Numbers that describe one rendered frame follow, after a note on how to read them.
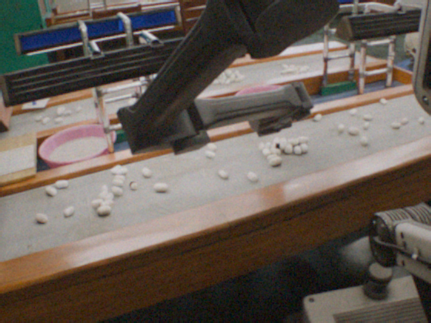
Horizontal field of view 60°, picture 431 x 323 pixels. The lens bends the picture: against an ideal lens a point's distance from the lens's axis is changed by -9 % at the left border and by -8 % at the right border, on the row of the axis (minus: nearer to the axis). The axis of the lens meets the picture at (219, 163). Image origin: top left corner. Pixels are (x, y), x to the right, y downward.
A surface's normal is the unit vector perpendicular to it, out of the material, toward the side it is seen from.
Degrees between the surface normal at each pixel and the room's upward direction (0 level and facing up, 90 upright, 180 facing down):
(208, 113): 52
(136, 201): 0
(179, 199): 0
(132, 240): 0
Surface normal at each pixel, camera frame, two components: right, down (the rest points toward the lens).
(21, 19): 0.29, 0.48
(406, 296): -0.07, -0.86
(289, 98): 0.60, -0.34
